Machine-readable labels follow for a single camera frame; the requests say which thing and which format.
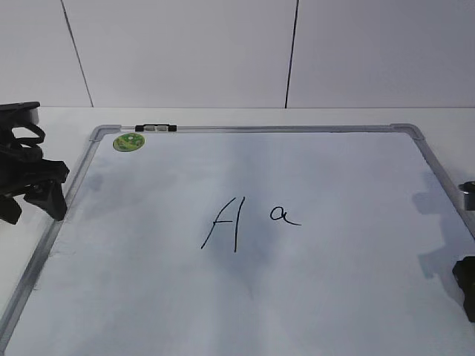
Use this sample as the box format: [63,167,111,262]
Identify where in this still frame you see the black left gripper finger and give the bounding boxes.
[24,180,67,221]
[0,196,22,225]

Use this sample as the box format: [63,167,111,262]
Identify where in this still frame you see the black and silver hanging clip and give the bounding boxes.
[134,124,177,133]

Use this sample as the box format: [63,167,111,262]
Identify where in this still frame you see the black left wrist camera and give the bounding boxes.
[1,102,40,128]

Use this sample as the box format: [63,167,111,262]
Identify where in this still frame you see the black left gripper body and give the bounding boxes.
[1,124,70,199]

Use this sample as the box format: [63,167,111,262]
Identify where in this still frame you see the round green sticker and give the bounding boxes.
[112,133,145,153]

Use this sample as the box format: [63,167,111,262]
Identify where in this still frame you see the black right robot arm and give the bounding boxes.
[452,181,474,323]

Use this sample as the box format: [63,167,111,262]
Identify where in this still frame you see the white whiteboard with aluminium frame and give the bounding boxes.
[1,124,474,355]

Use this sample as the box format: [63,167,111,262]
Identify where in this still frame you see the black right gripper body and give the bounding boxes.
[452,256,475,322]

